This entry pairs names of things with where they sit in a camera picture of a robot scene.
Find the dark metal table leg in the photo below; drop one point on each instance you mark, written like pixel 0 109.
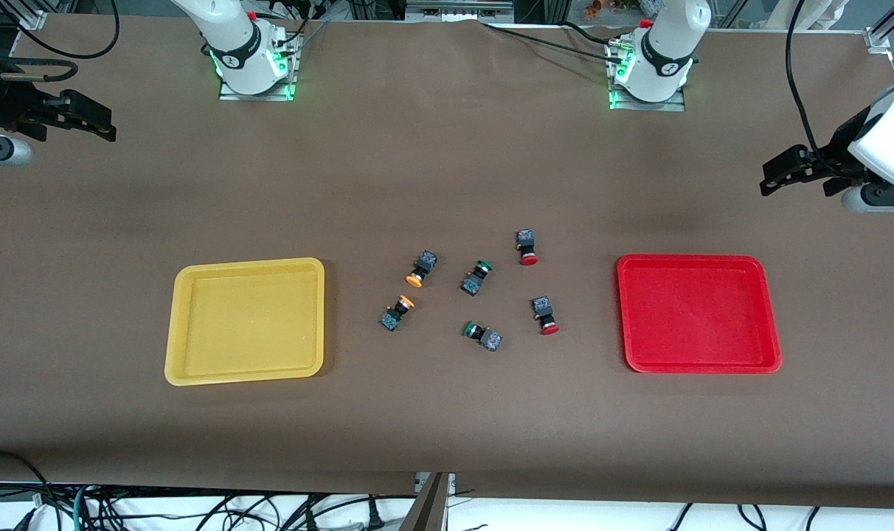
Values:
pixel 426 509

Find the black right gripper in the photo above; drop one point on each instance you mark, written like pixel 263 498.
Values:
pixel 8 103

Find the green push button switch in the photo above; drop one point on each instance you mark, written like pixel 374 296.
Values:
pixel 475 279
pixel 485 337

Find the aluminium frame profile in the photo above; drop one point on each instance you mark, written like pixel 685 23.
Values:
pixel 26 15
pixel 886 33

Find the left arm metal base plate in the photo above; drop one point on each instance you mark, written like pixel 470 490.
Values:
pixel 679 103

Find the yellow plastic tray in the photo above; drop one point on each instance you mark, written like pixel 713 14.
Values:
pixel 248 321

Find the black power plug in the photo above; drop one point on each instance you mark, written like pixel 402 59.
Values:
pixel 375 516

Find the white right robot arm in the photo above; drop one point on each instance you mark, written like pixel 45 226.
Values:
pixel 233 44

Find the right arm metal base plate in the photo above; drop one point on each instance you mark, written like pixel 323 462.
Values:
pixel 288 81

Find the red push button switch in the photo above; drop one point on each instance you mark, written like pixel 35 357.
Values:
pixel 543 311
pixel 527 243

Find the grey metal cross beam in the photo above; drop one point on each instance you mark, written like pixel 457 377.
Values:
pixel 458 9

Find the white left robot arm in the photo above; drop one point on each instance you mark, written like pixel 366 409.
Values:
pixel 668 44

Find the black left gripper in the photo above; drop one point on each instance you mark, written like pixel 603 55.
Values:
pixel 835 151

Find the white table bracket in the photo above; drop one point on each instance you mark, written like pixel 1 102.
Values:
pixel 451 483

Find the yellow push button switch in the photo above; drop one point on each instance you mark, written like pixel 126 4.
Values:
pixel 422 267
pixel 395 314

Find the red plastic tray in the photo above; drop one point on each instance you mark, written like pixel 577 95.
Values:
pixel 698 313

